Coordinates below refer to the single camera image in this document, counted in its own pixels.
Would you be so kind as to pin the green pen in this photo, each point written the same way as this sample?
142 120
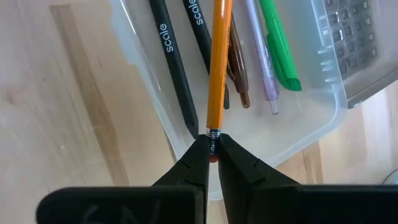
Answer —
280 53

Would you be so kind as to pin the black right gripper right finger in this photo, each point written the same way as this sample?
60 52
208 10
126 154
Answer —
242 180

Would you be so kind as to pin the translucent purple pen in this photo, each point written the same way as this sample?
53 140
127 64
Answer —
261 56

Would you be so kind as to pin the translucent brown pen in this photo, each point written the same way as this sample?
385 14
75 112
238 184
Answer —
241 68

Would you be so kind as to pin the translucent white supply box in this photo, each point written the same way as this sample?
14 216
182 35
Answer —
298 124

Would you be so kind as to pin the black click pen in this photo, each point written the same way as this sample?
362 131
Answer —
199 28

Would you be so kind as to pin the black pencil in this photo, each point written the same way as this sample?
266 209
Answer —
174 62

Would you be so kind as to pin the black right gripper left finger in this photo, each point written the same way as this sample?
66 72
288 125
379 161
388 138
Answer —
186 174

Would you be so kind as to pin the orange pencil with red eraser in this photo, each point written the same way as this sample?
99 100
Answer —
219 62

